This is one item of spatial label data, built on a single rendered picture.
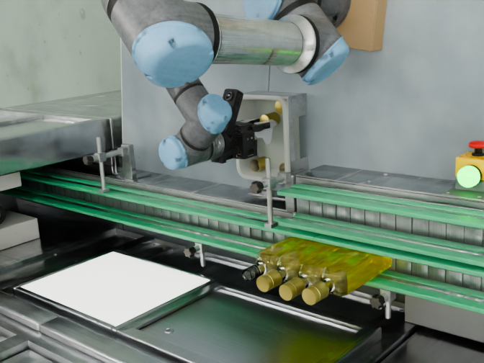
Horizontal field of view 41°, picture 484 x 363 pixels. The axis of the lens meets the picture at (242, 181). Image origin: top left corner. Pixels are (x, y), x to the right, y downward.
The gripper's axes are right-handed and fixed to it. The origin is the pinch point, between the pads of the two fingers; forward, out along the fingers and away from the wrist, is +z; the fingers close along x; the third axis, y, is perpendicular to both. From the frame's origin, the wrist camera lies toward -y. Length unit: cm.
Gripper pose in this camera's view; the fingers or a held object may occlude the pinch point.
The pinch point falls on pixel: (266, 120)
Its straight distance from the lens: 169.9
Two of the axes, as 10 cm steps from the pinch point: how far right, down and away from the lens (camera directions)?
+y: 0.5, 9.7, 2.5
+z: 6.5, -2.2, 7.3
